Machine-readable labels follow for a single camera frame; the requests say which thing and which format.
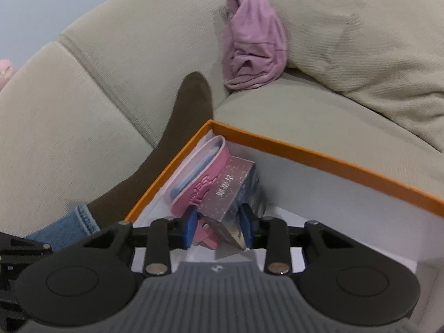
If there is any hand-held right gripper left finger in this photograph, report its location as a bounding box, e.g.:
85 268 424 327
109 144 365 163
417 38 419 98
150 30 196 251
81 211 199 278

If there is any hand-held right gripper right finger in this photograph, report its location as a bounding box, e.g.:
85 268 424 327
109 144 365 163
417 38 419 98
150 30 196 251
239 203 349 278

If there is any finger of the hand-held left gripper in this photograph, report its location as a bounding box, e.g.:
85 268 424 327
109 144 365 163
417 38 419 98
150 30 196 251
0 232 53 261
0 284 26 324

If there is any silver purple carton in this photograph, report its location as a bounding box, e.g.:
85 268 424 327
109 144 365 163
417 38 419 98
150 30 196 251
197 156 268 250

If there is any pink lidded plastic container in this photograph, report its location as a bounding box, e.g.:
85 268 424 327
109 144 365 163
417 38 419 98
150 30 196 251
165 135 231 250

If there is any orange cardboard box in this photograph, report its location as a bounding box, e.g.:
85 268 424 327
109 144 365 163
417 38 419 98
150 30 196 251
124 120 444 278

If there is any blue jeans leg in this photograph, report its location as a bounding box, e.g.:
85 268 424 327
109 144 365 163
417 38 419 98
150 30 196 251
25 203 102 252

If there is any person's left foot brown sock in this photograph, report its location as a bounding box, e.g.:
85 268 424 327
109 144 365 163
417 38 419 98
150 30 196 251
87 72 216 231

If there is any beige fabric sofa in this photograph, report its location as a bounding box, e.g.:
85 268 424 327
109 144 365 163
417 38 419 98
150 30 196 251
0 0 444 243

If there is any pink garment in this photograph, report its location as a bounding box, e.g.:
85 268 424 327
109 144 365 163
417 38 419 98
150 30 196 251
222 0 288 91

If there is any beige cushion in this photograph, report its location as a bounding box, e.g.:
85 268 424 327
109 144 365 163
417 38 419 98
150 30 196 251
271 0 444 162

